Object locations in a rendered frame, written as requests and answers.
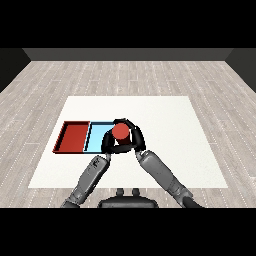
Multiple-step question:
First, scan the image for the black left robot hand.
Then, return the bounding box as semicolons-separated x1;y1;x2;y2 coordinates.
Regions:
100;118;126;155

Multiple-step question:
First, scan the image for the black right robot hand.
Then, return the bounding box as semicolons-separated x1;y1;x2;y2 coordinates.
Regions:
113;117;147;155

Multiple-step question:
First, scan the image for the red can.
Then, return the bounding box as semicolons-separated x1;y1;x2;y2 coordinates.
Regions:
111;122;131;146

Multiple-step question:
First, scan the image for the light blue shallow open box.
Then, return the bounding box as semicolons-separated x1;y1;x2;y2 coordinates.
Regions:
83;121;116;154

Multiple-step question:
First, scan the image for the red shallow open box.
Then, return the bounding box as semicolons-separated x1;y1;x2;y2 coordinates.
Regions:
52;120;91;155

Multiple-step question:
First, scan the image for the dark grey robot body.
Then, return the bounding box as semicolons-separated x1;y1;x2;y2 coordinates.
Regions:
97;188;160;209

